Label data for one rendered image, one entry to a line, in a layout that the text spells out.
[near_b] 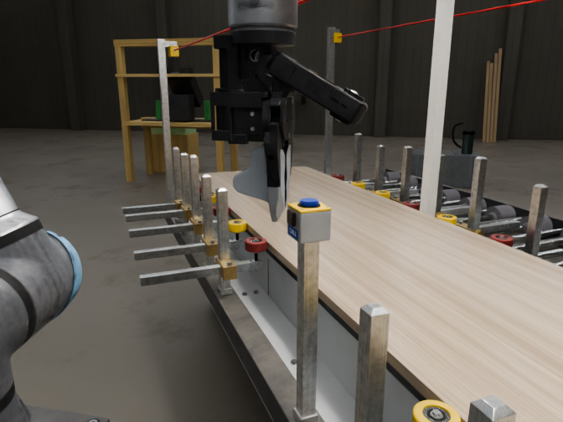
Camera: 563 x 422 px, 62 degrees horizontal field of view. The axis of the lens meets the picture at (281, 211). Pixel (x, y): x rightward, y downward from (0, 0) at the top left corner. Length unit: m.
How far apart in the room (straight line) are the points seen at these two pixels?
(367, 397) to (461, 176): 6.44
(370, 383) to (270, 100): 0.51
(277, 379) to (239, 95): 0.94
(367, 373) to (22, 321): 0.51
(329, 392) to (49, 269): 0.95
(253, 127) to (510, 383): 0.75
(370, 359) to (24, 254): 0.53
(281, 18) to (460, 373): 0.78
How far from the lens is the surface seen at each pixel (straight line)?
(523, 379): 1.09
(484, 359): 1.12
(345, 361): 1.40
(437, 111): 2.13
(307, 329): 1.05
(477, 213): 2.17
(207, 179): 1.90
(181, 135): 7.91
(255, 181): 0.54
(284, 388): 1.30
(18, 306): 0.62
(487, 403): 0.62
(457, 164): 7.14
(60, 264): 0.70
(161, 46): 2.92
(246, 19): 0.52
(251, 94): 0.51
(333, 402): 1.39
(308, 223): 0.94
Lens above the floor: 1.46
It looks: 15 degrees down
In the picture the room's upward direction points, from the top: straight up
